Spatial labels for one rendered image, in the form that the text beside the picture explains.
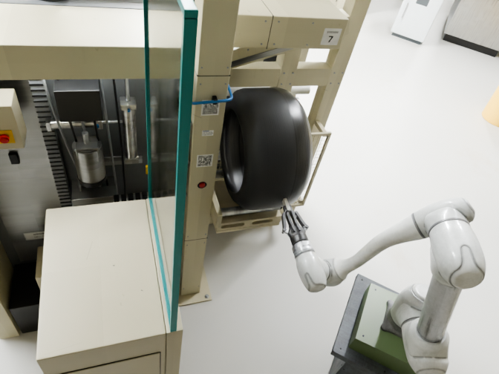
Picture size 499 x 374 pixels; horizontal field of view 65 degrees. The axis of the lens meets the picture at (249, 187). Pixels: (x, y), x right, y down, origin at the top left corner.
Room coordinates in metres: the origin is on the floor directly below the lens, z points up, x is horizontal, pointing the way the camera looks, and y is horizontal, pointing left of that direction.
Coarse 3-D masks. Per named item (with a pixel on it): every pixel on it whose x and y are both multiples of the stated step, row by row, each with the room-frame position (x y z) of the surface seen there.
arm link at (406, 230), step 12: (408, 216) 1.03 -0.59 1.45; (396, 228) 1.01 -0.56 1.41; (408, 228) 0.99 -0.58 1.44; (372, 240) 1.01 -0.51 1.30; (384, 240) 0.99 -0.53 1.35; (396, 240) 0.98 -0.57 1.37; (408, 240) 0.97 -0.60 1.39; (360, 252) 1.03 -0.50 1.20; (372, 252) 0.99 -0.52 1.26; (336, 264) 1.04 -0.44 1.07; (348, 264) 1.03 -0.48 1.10; (360, 264) 1.02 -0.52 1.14; (336, 276) 1.00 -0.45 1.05
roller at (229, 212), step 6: (222, 210) 1.33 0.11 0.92; (228, 210) 1.34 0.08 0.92; (234, 210) 1.35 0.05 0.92; (240, 210) 1.36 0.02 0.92; (246, 210) 1.37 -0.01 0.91; (252, 210) 1.39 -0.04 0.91; (258, 210) 1.40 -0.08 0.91; (264, 210) 1.41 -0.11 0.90; (270, 210) 1.43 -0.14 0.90; (222, 216) 1.31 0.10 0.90
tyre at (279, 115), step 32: (256, 96) 1.53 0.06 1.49; (288, 96) 1.59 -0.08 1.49; (224, 128) 1.68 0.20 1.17; (256, 128) 1.37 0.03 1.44; (288, 128) 1.41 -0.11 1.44; (224, 160) 1.60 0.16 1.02; (256, 160) 1.28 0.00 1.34; (288, 160) 1.32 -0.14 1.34; (256, 192) 1.24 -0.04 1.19; (288, 192) 1.30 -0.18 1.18
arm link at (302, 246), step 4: (304, 240) 1.08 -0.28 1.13; (308, 240) 1.09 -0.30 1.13; (296, 244) 1.06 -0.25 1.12; (300, 244) 1.06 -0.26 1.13; (304, 244) 1.06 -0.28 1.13; (308, 244) 1.07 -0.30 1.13; (292, 248) 1.06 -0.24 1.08; (296, 248) 1.05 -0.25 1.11; (300, 248) 1.04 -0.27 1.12; (304, 248) 1.04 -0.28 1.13; (308, 248) 1.05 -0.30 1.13; (312, 248) 1.06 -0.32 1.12; (296, 252) 1.03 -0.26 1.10; (300, 252) 1.02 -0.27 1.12; (296, 256) 1.02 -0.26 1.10
